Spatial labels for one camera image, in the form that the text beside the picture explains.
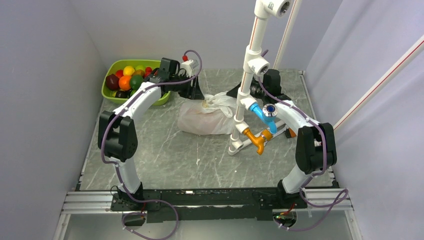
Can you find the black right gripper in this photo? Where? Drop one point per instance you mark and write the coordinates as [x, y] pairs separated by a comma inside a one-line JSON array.
[[233, 93]]

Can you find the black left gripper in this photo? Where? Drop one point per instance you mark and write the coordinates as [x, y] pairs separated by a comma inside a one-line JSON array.
[[194, 92]]

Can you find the white printed plastic bag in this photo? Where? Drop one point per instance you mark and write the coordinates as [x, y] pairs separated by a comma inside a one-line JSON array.
[[211, 116]]

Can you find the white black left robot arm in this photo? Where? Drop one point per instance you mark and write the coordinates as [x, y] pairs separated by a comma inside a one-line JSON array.
[[117, 137]]

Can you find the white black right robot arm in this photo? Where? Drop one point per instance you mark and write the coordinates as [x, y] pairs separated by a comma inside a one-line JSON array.
[[315, 144]]

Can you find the red fake cherry tomatoes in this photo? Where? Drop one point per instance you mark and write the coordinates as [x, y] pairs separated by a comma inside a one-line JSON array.
[[150, 72]]

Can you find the green fake lime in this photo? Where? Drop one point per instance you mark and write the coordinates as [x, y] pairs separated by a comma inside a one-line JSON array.
[[136, 81]]

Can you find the yellow fake lemon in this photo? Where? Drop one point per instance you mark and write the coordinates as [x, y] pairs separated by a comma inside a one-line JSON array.
[[128, 70]]

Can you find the orange fake orange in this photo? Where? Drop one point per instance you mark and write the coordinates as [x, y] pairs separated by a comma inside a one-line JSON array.
[[124, 83]]

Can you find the dark red fake apple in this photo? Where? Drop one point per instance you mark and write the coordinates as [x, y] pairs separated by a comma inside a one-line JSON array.
[[112, 82]]

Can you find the blue plastic faucet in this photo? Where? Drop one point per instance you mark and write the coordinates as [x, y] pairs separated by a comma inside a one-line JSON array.
[[267, 115]]

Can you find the orange brass faucet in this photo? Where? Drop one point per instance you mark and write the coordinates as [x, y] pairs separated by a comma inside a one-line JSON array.
[[258, 141]]

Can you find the green plastic fruit basin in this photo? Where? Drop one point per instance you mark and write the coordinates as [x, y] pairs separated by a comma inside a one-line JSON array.
[[116, 68]]

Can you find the white diagonal corner pipe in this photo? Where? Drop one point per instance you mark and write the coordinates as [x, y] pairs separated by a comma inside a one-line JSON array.
[[392, 72]]

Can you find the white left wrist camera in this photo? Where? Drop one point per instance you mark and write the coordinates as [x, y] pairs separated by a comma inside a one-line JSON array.
[[189, 67]]

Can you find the white PVC pipe frame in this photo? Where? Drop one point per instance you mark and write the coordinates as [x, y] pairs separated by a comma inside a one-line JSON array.
[[254, 64]]

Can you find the aluminium table edge rail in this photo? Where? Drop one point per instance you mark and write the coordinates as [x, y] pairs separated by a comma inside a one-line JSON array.
[[321, 95]]

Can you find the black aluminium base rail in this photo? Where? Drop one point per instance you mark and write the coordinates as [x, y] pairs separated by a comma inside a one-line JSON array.
[[260, 203]]

